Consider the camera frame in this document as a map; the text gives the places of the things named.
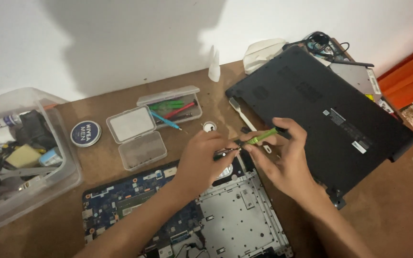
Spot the white crumpled cloth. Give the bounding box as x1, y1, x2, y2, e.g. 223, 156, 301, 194
242, 38, 288, 75

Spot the white plastic squeeze bottle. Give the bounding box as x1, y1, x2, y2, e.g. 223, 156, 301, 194
208, 45, 222, 83

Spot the clear plastic screwdriver case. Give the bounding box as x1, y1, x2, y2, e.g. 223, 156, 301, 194
136, 85, 203, 130

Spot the silver optical disc drive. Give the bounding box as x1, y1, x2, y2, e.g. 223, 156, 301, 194
328, 59, 383, 103

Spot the silver hard disk drive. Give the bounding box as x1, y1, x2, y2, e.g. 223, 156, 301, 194
214, 162, 246, 188

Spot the green precision screwdriver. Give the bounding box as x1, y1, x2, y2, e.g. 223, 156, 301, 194
149, 100, 185, 110

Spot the tangle of black cables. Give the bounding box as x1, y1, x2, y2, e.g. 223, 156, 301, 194
282, 31, 351, 62

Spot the green handled screwdriver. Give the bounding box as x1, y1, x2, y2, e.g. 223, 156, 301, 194
245, 127, 291, 146

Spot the orange wooden furniture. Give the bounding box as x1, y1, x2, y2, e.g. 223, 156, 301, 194
376, 37, 413, 151

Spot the black laptop bottom cover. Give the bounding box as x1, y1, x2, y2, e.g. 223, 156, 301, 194
225, 45, 413, 210

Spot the white plastic pry tool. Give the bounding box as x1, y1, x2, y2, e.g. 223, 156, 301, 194
229, 97, 272, 154

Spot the red precision screwdriver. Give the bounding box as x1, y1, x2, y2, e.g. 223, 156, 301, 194
163, 102, 196, 120

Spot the person's right hand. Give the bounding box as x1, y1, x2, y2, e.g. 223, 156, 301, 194
240, 118, 322, 202

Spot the open laptop chassis with motherboard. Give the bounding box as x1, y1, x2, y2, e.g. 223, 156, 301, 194
82, 153, 294, 258

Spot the round dark blue tin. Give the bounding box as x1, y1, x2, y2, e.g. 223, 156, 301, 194
70, 120, 102, 148

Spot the small clear hinged plastic box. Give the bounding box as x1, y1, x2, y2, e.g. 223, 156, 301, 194
106, 105, 168, 172

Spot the black precision screwdriver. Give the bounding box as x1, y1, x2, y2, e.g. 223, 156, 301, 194
156, 113, 193, 125

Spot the large clear bin of tools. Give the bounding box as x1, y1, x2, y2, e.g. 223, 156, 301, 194
0, 87, 84, 240

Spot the person's left hand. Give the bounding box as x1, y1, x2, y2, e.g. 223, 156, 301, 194
177, 130, 241, 196

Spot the blue precision screwdriver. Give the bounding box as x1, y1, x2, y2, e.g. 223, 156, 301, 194
150, 110, 183, 131

